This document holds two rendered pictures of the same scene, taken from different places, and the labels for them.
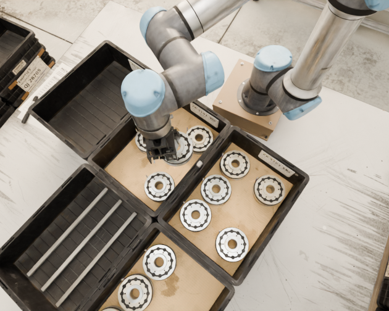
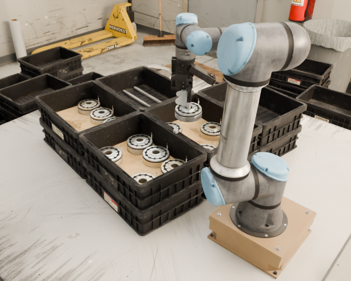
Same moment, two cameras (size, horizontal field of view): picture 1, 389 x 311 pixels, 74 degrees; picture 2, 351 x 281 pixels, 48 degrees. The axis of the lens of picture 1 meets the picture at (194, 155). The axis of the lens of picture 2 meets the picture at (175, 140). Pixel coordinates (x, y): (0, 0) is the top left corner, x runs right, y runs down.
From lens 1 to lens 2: 1.34 m
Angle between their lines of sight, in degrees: 62
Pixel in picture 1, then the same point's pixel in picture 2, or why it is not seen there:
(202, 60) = (200, 30)
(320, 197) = (124, 269)
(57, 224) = (160, 96)
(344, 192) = not seen: outside the picture
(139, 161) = (195, 127)
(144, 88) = (184, 15)
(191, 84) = (187, 30)
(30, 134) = not seen: hidden behind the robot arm
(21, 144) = not seen: hidden behind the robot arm
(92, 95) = (261, 112)
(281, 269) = (71, 216)
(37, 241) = (152, 91)
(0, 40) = not seen: outside the picture
